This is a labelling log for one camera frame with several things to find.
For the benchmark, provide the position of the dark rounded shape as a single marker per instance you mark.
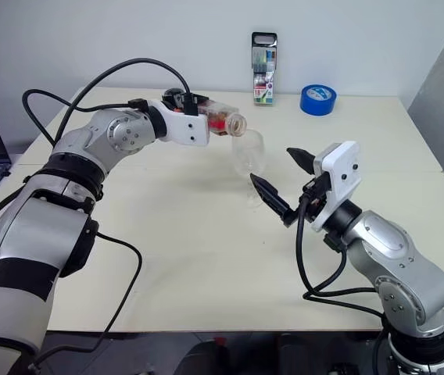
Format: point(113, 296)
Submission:
point(210, 357)

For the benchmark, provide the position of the clear wine glass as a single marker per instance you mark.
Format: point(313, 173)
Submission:
point(247, 152)

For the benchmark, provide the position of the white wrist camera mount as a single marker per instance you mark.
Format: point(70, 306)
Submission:
point(341, 172)
point(185, 127)

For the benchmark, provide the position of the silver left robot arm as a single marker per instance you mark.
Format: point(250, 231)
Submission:
point(69, 156)

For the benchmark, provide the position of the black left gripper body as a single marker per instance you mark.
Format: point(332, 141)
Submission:
point(201, 101)

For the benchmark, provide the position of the blue tape roll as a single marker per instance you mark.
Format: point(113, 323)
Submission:
point(318, 99)

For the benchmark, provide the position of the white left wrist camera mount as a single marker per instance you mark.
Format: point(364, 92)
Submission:
point(185, 127)

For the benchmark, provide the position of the plastic bottle with red liquid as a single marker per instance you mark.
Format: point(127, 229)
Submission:
point(226, 121)

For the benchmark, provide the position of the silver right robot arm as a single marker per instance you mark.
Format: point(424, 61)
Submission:
point(398, 254)

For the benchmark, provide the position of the black round lid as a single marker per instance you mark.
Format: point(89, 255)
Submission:
point(173, 97)

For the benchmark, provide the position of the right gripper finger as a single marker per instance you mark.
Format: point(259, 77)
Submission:
point(303, 158)
point(269, 193)

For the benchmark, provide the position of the marker pen pack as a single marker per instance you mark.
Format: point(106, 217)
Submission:
point(264, 74)

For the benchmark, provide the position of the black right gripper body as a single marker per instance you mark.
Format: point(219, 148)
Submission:
point(314, 195)

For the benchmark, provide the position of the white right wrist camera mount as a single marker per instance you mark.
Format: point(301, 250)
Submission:
point(341, 172)

